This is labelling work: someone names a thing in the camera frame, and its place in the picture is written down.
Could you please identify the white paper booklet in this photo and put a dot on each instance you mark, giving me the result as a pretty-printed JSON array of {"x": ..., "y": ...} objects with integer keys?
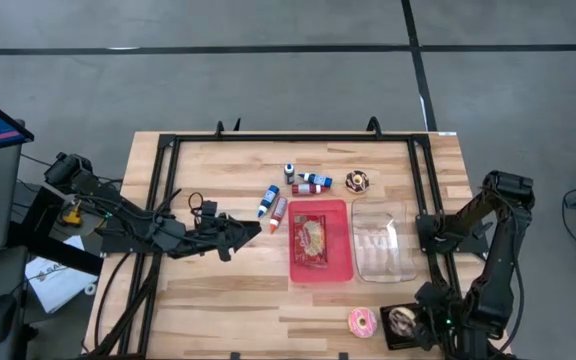
[{"x": 58, "y": 285}]

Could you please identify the red snack packet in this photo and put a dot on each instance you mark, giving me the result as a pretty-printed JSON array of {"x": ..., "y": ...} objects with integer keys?
[{"x": 310, "y": 240}]

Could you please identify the orange-tipped red dropper bottle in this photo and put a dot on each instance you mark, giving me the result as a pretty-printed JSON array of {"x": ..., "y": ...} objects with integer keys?
[{"x": 278, "y": 212}]

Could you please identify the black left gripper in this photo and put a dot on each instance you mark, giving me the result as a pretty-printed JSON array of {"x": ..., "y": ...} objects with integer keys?
[{"x": 210, "y": 235}]

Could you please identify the small black frame clamp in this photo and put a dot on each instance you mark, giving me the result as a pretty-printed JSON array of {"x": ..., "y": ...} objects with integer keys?
[{"x": 237, "y": 126}]

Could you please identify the black metal table frame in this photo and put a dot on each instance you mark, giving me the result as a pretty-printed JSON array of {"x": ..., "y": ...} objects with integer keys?
[{"x": 293, "y": 137}]

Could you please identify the clear plastic container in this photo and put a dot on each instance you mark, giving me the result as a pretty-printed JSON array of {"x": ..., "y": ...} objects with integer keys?
[{"x": 383, "y": 240}]

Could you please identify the white tape roll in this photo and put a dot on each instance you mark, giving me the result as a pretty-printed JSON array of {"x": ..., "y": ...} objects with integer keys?
[{"x": 86, "y": 289}]

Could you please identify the chocolate donut white drizzle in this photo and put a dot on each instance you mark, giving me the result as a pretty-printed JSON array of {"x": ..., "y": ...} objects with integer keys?
[{"x": 399, "y": 320}]

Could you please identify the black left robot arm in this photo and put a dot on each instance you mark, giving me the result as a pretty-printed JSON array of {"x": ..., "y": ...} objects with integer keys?
[{"x": 133, "y": 220}]

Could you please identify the chocolate sprinkled donut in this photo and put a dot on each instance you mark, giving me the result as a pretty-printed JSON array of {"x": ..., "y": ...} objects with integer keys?
[{"x": 357, "y": 181}]

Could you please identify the white sticker label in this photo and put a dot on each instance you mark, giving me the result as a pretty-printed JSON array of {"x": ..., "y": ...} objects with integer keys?
[{"x": 446, "y": 133}]

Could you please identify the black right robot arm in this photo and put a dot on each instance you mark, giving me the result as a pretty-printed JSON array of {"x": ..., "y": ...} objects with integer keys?
[{"x": 498, "y": 280}]

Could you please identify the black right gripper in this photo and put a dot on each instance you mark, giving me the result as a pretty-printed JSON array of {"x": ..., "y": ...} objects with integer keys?
[{"x": 443, "y": 325}]

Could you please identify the pink translucent plastic bin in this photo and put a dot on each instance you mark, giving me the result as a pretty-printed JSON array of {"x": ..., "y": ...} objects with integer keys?
[{"x": 340, "y": 240}]

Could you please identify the yellow hand tool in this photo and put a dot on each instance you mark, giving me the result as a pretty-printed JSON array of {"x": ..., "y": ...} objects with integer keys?
[{"x": 73, "y": 216}]

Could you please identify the dark red dropper bottle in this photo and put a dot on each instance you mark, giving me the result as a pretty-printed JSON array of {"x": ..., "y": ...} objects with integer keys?
[{"x": 308, "y": 189}]

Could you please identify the blue dropper bottle white label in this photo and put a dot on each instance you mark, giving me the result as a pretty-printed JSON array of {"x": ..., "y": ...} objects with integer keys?
[
  {"x": 289, "y": 175},
  {"x": 320, "y": 179},
  {"x": 269, "y": 199}
]

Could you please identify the pink frosted donut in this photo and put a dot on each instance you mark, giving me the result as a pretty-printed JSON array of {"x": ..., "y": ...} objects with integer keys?
[{"x": 362, "y": 322}]

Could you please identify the black square plate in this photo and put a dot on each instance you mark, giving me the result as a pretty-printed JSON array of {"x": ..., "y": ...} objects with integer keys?
[{"x": 388, "y": 341}]

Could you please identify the black hook-shaped frame clamp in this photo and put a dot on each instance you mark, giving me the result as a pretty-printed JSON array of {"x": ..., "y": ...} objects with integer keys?
[
  {"x": 219, "y": 131},
  {"x": 374, "y": 127}
]

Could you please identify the small black table bracket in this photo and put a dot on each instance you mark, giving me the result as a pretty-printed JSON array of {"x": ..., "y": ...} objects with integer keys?
[
  {"x": 343, "y": 356},
  {"x": 234, "y": 356}
]

